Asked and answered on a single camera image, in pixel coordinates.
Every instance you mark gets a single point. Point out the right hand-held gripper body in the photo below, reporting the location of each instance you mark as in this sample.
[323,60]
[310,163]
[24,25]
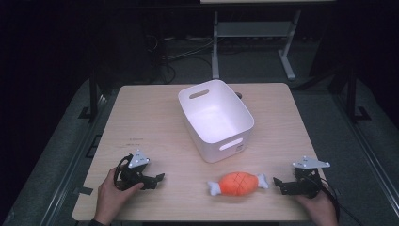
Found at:
[309,175]

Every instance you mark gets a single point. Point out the person's left hand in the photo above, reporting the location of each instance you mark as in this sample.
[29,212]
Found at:
[109,196]

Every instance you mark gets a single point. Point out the black metal stand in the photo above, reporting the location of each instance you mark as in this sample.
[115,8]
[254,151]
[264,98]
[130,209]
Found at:
[353,94]
[93,94]

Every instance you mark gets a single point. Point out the orange plush meat toy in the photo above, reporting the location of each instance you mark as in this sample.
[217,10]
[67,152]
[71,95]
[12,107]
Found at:
[238,184]

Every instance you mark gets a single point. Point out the small dark round object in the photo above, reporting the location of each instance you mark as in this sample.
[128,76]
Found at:
[239,95]

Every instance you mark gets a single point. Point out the grey metal rail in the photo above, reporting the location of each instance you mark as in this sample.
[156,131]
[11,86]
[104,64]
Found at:
[368,147]
[72,163]

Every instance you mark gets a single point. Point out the person's right hand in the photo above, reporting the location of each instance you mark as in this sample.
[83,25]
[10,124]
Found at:
[320,208]

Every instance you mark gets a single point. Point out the white plastic basket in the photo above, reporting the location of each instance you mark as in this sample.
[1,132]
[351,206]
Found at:
[219,122]

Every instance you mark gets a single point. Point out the white metal table frame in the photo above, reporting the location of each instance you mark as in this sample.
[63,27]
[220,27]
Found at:
[254,29]

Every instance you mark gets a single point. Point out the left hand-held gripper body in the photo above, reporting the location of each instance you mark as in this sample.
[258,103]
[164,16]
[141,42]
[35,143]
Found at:
[139,160]

